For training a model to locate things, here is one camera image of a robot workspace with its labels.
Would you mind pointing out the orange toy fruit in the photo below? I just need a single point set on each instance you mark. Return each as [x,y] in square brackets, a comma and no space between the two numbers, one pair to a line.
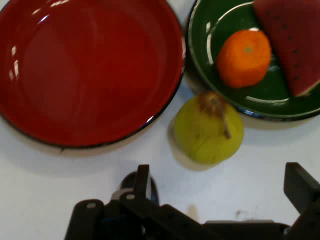
[243,58]

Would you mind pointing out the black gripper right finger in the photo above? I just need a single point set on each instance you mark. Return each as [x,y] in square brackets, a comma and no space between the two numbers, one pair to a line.
[303,190]

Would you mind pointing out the green round plate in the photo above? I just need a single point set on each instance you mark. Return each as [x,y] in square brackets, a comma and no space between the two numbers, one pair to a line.
[270,92]

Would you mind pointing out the red round plate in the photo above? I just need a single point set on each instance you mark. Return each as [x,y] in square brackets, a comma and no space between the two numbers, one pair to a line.
[87,72]

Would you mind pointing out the dark purple toy eggplant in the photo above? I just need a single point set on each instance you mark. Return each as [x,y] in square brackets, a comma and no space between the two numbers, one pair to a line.
[153,190]

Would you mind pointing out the yellow-green toy pear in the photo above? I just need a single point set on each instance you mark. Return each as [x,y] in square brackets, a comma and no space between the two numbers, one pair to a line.
[207,135]

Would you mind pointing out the toy watermelon slice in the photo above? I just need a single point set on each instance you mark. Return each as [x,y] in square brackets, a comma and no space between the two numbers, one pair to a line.
[292,40]

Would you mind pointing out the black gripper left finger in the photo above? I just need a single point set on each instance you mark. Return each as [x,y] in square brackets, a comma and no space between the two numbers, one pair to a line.
[140,215]

